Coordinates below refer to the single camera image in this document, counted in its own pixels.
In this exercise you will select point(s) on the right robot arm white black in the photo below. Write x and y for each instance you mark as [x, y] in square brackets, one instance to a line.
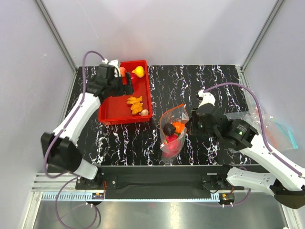
[284, 179]

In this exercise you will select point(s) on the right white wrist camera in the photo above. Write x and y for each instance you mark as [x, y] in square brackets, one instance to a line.
[205, 98]

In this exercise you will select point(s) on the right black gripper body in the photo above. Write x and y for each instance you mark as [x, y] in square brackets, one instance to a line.
[199, 129]

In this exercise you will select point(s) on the spare zip bags pile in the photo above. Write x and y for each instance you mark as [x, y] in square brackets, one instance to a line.
[241, 105]

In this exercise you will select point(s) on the pink dragon fruit toy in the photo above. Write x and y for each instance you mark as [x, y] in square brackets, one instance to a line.
[171, 147]

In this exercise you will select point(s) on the red apple toy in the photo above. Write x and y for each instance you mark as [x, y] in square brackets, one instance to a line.
[134, 78]

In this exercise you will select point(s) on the aluminium frame post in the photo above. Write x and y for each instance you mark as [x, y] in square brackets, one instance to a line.
[265, 28]
[52, 27]

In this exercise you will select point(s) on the white slotted cable duct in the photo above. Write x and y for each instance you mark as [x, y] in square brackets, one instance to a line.
[110, 196]

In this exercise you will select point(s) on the orange pumpkin toy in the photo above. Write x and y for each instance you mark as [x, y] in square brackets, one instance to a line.
[179, 127]

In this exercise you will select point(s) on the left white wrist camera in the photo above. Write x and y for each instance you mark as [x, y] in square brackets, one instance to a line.
[114, 63]

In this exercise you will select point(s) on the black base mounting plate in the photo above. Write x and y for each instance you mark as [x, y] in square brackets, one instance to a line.
[166, 180]

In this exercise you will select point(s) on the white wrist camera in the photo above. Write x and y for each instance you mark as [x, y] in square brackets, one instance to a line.
[114, 63]
[205, 98]

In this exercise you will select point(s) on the dark mangosteen toy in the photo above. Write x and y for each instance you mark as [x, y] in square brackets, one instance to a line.
[169, 129]

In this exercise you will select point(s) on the small pink white toy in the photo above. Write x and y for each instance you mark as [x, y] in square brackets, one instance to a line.
[144, 112]

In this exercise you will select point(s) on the yellow pear toy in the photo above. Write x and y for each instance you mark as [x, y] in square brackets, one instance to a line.
[139, 71]

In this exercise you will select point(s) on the peach toy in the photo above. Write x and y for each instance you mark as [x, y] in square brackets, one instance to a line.
[122, 71]

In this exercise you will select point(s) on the clear bag orange zipper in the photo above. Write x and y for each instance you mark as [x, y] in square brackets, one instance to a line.
[176, 114]

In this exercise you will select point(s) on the left aluminium frame post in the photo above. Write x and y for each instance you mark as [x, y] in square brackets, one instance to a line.
[52, 27]

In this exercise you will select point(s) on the red plastic tray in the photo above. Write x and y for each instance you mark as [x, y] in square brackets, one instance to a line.
[115, 110]

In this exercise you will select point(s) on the right aluminium frame post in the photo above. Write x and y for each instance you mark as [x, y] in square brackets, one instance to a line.
[265, 28]

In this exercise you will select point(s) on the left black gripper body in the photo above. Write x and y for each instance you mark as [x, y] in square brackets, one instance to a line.
[116, 86]

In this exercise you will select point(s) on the orange ginger root toy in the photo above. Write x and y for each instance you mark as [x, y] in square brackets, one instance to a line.
[136, 104]

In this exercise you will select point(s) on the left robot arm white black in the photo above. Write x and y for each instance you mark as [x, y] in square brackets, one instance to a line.
[60, 147]

